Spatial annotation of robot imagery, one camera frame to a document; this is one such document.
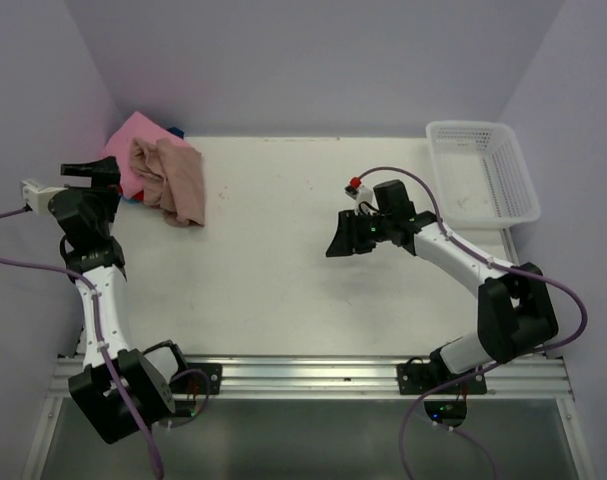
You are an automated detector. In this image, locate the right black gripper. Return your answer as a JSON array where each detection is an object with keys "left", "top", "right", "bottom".
[{"left": 326, "top": 209, "right": 393, "bottom": 257}]

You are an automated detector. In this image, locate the dusty pink printed t shirt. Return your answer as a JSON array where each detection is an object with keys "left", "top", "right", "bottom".
[{"left": 129, "top": 138, "right": 206, "bottom": 227}]

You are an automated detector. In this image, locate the red t shirt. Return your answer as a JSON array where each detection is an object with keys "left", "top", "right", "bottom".
[{"left": 118, "top": 186, "right": 144, "bottom": 203}]

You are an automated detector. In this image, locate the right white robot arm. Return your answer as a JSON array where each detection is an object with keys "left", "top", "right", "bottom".
[{"left": 326, "top": 178, "right": 558, "bottom": 393}]

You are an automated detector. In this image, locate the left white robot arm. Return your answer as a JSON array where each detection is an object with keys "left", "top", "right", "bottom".
[{"left": 48, "top": 156, "right": 191, "bottom": 444}]

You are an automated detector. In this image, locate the white plastic basket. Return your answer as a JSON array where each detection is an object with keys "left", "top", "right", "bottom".
[{"left": 426, "top": 120, "right": 541, "bottom": 230}]

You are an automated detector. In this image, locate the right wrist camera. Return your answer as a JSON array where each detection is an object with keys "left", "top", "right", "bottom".
[{"left": 344, "top": 177, "right": 373, "bottom": 204}]

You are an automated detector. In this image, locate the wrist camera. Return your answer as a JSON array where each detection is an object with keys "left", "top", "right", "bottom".
[
  {"left": 344, "top": 177, "right": 373, "bottom": 204},
  {"left": 21, "top": 179, "right": 65, "bottom": 215}
]

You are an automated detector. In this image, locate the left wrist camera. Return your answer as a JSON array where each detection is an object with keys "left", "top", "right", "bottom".
[{"left": 21, "top": 179, "right": 65, "bottom": 215}]

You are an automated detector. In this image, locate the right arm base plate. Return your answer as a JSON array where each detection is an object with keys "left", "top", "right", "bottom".
[{"left": 396, "top": 357, "right": 488, "bottom": 396}]

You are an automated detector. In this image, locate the aluminium mounting rail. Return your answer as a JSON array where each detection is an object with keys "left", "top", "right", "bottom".
[{"left": 47, "top": 354, "right": 577, "bottom": 400}]

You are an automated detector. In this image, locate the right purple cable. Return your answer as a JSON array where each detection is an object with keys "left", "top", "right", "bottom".
[{"left": 400, "top": 167, "right": 588, "bottom": 480}]

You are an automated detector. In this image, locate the purple cable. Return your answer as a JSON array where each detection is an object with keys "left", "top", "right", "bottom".
[
  {"left": 0, "top": 207, "right": 214, "bottom": 480},
  {"left": 400, "top": 167, "right": 588, "bottom": 480}
]

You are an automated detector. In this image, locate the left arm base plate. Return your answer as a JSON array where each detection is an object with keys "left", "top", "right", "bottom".
[{"left": 169, "top": 362, "right": 223, "bottom": 395}]

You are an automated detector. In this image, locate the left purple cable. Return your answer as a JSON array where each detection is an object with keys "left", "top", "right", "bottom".
[{"left": 0, "top": 207, "right": 214, "bottom": 480}]

